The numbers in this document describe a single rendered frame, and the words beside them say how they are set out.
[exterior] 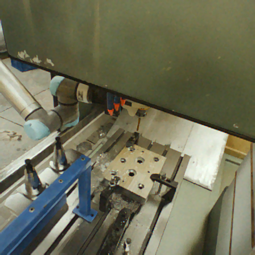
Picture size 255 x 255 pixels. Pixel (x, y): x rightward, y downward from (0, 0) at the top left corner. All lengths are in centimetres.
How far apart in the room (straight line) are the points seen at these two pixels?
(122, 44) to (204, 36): 11
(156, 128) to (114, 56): 142
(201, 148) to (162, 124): 36
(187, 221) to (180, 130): 71
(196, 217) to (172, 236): 21
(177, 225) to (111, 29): 118
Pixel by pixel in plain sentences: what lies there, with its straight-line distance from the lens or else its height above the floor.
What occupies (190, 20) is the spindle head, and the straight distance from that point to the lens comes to 29.
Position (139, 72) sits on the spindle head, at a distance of 32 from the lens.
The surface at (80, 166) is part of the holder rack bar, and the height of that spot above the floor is 123.
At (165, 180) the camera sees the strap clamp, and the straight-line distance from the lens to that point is 101.
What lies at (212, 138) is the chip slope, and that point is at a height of 79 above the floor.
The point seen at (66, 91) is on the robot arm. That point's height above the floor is 138.
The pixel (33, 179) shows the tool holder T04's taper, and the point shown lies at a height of 127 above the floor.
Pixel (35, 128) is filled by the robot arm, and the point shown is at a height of 130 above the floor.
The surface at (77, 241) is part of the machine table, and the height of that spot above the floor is 90.
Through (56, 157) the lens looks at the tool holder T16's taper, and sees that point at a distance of 68.
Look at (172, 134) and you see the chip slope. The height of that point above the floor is 76.
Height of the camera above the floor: 174
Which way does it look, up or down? 36 degrees down
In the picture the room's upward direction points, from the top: 8 degrees clockwise
